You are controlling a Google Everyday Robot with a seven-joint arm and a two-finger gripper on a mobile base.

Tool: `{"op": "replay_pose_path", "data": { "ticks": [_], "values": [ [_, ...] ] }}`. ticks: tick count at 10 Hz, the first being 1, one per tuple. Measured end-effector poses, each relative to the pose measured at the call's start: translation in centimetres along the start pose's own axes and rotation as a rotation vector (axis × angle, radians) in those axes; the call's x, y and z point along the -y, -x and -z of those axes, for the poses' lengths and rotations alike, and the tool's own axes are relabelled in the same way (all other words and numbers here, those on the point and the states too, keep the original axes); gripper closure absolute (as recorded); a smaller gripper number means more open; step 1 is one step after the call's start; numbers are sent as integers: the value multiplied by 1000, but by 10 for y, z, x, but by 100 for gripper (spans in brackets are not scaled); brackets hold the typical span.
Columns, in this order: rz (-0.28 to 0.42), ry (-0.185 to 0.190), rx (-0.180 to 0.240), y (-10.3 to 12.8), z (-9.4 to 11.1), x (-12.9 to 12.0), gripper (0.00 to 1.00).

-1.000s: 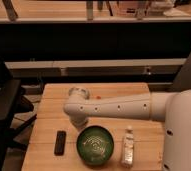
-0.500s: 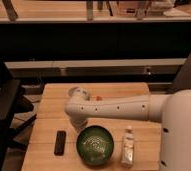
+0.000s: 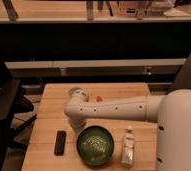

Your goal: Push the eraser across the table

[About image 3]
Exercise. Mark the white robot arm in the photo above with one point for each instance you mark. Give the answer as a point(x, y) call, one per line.
point(171, 113)

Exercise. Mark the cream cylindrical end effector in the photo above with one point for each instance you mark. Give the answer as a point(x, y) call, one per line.
point(78, 126)

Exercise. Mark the black chair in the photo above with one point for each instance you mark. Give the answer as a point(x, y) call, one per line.
point(12, 101)

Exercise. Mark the orange carrot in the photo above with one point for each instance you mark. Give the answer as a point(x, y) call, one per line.
point(98, 98)

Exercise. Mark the white squeeze bottle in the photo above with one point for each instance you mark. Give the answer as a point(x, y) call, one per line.
point(127, 156)

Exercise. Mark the green patterned bowl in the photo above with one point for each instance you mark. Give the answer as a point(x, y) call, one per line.
point(95, 145)

